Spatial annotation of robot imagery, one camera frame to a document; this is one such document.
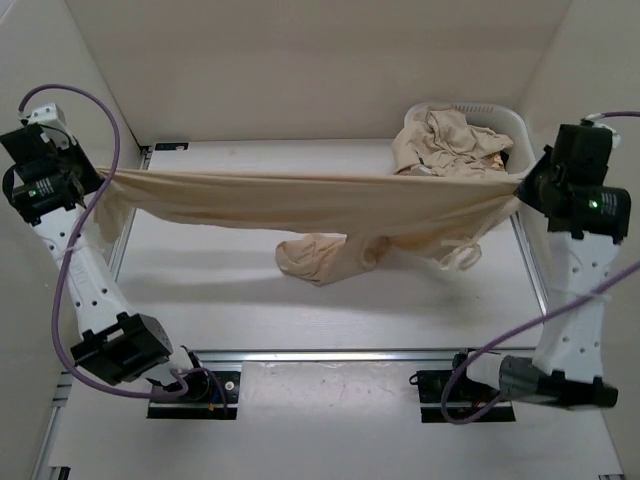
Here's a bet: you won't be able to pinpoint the white laundry basket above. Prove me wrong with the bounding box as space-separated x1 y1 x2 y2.
402 101 530 184

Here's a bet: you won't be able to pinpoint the right aluminium rail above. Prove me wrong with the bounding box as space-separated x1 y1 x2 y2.
510 213 548 313

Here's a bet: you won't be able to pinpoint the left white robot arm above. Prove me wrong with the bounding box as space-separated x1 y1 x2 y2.
1 122 210 402

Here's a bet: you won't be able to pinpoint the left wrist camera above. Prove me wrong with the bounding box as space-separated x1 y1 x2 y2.
18 103 67 132

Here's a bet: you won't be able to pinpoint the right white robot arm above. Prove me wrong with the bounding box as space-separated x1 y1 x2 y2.
441 113 639 424

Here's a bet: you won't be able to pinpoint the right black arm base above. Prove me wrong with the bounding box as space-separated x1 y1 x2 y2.
408 350 516 424

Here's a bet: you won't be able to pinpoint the beige clothes pile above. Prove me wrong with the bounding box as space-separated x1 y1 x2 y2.
390 107 515 177

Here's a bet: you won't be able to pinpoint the black corner label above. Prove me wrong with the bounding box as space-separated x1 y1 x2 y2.
153 142 189 151

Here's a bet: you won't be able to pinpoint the front aluminium rail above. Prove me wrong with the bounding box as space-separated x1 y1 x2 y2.
189 347 536 365

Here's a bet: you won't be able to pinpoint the beige trousers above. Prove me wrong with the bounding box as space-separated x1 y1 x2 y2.
94 169 520 286

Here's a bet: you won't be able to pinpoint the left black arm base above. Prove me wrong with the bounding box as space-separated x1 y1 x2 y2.
147 347 241 421

